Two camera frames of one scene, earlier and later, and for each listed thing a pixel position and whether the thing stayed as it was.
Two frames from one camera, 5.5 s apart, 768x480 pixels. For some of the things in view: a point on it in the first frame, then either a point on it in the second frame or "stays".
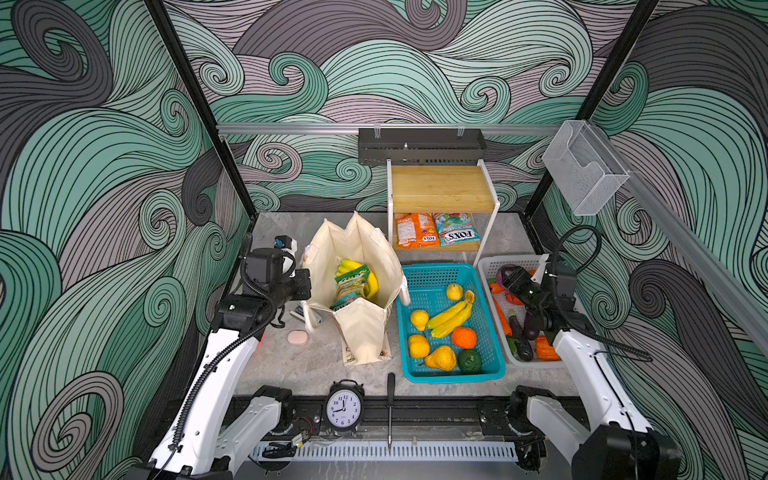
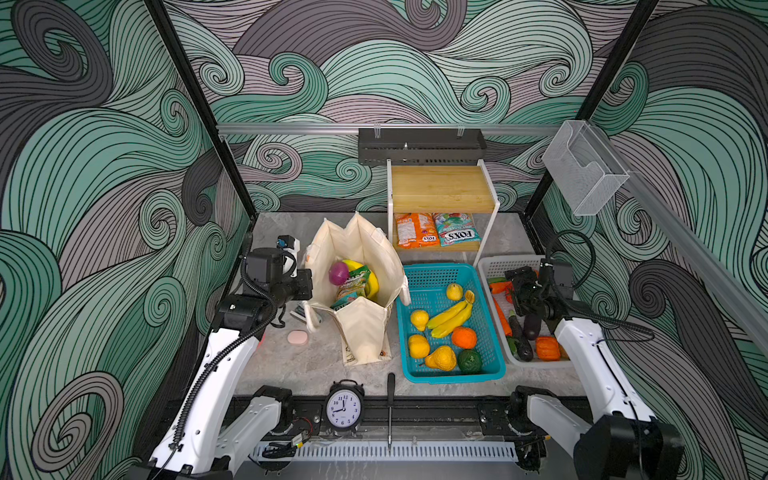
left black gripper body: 295,288 stays
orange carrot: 496,289 stays
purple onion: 501,272 → 339,272
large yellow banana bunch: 371,285 stays
